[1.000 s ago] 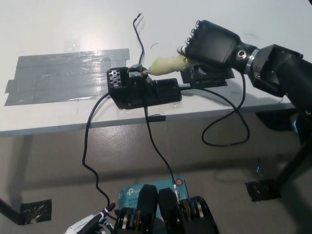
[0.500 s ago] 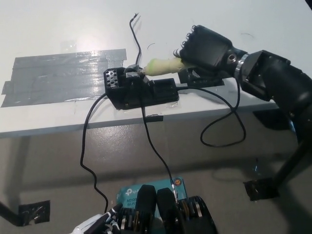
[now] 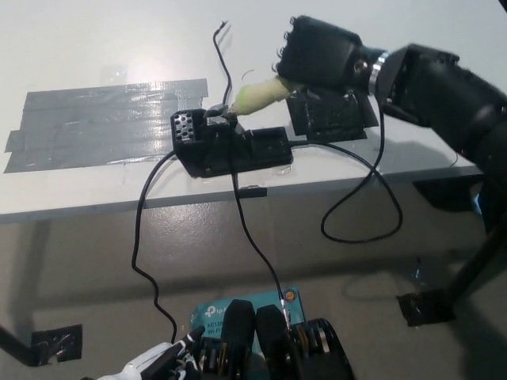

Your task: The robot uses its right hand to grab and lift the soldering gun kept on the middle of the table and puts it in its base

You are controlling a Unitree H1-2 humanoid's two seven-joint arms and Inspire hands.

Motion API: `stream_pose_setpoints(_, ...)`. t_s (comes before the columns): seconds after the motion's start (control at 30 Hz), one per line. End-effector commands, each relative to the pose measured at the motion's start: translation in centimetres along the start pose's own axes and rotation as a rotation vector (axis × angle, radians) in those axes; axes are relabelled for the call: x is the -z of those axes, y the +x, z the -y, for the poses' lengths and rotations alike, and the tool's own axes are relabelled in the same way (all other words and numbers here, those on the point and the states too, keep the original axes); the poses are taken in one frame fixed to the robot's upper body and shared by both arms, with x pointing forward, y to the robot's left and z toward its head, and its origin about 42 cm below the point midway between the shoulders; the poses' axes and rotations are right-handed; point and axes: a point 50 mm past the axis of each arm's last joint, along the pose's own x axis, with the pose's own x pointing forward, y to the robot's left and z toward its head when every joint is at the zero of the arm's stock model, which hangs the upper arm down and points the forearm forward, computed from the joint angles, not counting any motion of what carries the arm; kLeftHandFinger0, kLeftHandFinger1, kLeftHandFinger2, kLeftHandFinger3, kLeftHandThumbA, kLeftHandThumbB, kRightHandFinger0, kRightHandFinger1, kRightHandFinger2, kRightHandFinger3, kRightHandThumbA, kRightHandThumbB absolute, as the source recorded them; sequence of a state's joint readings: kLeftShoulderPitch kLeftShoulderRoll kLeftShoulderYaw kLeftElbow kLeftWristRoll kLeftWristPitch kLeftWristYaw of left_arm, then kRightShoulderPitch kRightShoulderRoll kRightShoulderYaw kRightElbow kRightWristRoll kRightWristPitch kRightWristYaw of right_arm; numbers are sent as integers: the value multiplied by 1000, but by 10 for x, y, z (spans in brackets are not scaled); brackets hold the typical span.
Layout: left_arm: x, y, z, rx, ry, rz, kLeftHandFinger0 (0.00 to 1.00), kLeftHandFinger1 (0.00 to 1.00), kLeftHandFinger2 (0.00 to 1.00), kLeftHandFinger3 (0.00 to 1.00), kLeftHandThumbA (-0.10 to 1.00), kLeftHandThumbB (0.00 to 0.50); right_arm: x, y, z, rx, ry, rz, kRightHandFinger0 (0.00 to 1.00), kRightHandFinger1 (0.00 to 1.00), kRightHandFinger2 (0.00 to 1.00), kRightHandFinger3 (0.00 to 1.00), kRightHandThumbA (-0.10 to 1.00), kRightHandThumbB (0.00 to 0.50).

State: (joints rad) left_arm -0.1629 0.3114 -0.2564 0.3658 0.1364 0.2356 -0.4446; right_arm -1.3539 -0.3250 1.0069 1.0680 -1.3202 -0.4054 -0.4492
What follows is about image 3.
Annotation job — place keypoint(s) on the black printed holder plate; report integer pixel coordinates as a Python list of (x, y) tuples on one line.
[(325, 118)]

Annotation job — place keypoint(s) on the black soldering station base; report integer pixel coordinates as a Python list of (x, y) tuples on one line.
[(233, 152)]

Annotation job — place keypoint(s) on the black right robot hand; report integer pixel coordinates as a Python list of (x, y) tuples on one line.
[(325, 55)]

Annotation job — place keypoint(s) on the grey duct tape patch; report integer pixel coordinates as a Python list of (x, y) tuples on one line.
[(95, 124)]

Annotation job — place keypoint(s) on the teal tp-link box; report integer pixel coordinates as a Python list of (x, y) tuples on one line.
[(208, 314)]

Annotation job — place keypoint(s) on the small black tape strip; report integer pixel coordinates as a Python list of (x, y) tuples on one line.
[(253, 192)]

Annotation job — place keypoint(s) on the black robot torso blocks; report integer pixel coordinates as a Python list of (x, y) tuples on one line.
[(277, 344)]

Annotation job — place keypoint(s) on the dark block under table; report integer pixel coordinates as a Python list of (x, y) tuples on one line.
[(443, 196)]

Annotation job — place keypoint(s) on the white table leg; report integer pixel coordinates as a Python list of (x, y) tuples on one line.
[(33, 277)]

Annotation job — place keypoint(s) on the black floor tape patch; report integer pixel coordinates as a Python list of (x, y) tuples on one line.
[(63, 342), (420, 308)]

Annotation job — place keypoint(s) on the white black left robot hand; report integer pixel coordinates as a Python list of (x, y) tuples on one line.
[(158, 356)]

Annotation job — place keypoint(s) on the beige taped soldering iron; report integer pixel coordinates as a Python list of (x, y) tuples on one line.
[(257, 97)]

